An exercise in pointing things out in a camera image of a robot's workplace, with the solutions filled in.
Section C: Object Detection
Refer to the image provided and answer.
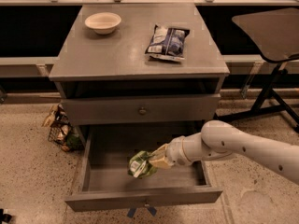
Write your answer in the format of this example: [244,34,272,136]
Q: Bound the black stand with tray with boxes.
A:
[214,7,299,124]

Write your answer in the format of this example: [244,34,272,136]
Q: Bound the closed grey upper drawer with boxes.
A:
[62,94,221,126]

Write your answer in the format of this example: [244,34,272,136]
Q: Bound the round brass drawer knob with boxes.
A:
[138,107,147,115]

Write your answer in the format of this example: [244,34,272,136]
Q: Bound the blue white chip bag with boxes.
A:
[145,24,190,63]

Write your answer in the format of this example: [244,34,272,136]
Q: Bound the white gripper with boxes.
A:
[149,136,192,169]

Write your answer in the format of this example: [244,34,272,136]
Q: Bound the white ceramic bowl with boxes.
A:
[85,12,121,35]

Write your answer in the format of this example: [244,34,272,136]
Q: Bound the open grey lower drawer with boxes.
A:
[65,122,222,212]

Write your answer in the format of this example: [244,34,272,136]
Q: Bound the green jalapeno chip bag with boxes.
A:
[128,150,158,178]

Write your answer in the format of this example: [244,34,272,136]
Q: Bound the grey wooden drawer cabinet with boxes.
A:
[50,4,229,138]

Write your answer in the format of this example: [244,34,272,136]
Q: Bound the wire basket with snacks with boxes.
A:
[42,104,84,152]

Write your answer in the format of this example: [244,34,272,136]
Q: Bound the blue tape strips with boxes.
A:
[127,206,157,218]

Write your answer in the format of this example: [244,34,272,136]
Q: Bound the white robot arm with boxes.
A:
[149,120,299,184]

